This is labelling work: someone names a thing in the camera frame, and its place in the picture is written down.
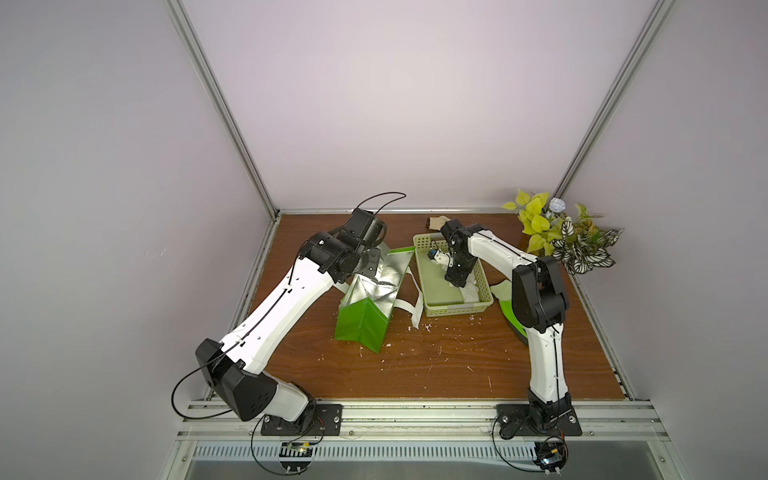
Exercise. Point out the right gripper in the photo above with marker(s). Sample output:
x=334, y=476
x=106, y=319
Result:
x=459, y=267

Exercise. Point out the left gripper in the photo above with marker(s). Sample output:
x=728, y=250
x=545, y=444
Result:
x=372, y=257

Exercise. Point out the green insulated delivery bag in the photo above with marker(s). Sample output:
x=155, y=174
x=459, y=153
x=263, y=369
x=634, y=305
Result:
x=368, y=304

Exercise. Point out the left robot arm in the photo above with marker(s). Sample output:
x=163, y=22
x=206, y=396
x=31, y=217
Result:
x=234, y=367

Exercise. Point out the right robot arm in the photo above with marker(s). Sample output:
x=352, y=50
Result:
x=539, y=303

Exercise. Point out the beige knitted glove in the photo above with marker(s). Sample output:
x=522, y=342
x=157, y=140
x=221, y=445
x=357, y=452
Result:
x=435, y=223

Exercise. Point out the potted plant in amber vase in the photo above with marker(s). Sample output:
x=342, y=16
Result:
x=576, y=241

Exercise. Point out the right controller board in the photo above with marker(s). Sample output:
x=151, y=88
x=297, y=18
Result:
x=551, y=455

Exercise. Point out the controller board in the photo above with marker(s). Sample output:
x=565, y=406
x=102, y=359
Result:
x=295, y=457
x=551, y=455

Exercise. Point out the left controller board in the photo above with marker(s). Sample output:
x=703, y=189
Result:
x=295, y=457

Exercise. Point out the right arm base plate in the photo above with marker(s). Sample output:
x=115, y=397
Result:
x=521, y=420

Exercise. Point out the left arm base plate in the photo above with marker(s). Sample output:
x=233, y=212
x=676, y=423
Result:
x=323, y=419

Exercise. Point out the aluminium front rail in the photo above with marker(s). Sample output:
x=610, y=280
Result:
x=454, y=420

